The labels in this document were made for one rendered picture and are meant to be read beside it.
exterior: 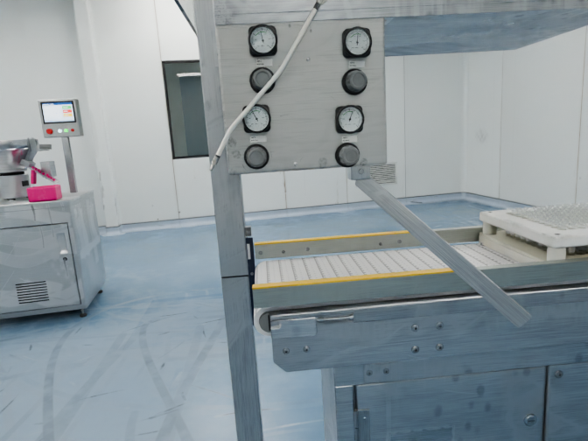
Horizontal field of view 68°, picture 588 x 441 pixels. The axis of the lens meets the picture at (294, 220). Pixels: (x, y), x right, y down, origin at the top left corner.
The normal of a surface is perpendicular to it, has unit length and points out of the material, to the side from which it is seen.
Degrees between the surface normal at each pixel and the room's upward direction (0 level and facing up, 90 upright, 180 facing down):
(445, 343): 90
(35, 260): 90
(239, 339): 90
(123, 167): 90
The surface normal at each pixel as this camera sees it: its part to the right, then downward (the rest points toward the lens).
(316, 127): 0.08, 0.19
